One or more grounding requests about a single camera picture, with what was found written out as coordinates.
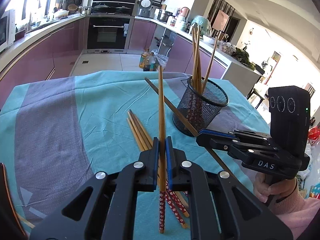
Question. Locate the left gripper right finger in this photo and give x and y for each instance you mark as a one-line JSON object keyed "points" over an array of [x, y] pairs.
{"points": [[220, 206]]}

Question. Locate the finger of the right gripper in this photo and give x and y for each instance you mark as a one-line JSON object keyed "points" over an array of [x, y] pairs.
{"points": [[215, 144], [207, 133]]}

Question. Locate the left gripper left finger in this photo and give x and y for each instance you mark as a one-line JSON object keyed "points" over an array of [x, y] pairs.
{"points": [[104, 207]]}

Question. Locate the bamboo chopstick five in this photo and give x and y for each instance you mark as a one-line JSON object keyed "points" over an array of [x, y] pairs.
{"points": [[191, 129]]}

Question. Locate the black mesh cup holder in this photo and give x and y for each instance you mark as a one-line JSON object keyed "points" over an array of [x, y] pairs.
{"points": [[201, 109]]}

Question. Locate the bamboo chopstick one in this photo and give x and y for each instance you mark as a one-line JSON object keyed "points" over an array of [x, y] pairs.
{"points": [[162, 182]]}

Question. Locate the bamboo chopstick three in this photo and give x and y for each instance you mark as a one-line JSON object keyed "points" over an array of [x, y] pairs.
{"points": [[174, 196]]}

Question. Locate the bamboo chopstick four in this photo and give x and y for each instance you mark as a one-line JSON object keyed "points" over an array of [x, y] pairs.
{"points": [[177, 213]]}

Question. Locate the bamboo chopstick ten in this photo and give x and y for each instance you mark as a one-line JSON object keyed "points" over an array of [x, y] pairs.
{"points": [[210, 63]]}

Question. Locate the bamboo chopstick eight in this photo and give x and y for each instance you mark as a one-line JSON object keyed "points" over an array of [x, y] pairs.
{"points": [[197, 64]]}

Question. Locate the bamboo chopstick seven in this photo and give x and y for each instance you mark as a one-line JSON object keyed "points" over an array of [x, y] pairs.
{"points": [[199, 76]]}

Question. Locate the bamboo chopstick two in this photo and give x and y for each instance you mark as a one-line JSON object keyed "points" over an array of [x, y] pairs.
{"points": [[137, 135]]}

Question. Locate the bamboo chopstick nine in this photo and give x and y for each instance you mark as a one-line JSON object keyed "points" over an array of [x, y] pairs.
{"points": [[196, 51]]}

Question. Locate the pink sleeve right forearm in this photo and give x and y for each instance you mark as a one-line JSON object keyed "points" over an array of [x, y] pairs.
{"points": [[300, 215]]}

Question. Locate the right hand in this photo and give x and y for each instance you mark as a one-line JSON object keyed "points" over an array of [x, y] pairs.
{"points": [[262, 190]]}

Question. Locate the green leafy vegetables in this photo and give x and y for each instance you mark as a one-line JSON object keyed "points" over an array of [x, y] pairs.
{"points": [[242, 56]]}

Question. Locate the teal purple tablecloth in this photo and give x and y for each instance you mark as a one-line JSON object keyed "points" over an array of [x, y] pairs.
{"points": [[56, 134]]}

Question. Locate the dark oil bottle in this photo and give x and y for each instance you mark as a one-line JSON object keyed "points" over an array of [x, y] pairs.
{"points": [[151, 62]]}

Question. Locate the cooking oil bottle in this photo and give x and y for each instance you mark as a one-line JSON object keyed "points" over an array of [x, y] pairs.
{"points": [[143, 63]]}

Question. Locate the pink thermos jug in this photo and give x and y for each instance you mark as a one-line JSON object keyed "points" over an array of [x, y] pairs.
{"points": [[183, 14]]}

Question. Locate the steel stock pot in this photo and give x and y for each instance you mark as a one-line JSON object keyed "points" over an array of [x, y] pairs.
{"points": [[163, 15]]}

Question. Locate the grey rice cooker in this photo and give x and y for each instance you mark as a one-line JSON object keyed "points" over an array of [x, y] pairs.
{"points": [[144, 9]]}

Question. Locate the black built-in oven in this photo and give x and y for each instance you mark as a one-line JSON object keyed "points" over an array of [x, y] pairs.
{"points": [[107, 33]]}

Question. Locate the black stove hood unit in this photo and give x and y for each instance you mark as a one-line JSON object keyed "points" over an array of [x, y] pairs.
{"points": [[113, 7]]}

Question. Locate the white microwave oven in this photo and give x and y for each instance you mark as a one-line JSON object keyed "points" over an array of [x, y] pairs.
{"points": [[7, 29]]}

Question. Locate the black camera box right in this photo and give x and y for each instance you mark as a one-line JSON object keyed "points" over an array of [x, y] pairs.
{"points": [[290, 118]]}

